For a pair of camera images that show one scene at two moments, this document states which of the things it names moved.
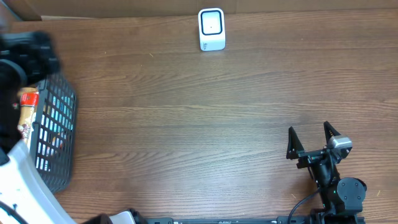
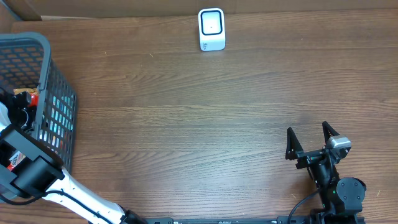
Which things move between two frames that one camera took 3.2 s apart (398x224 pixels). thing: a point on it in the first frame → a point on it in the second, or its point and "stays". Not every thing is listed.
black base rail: x=281 y=219 stays
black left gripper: x=37 y=58 → x=20 y=101
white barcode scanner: x=211 y=29 stays
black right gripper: x=295 y=145 stays
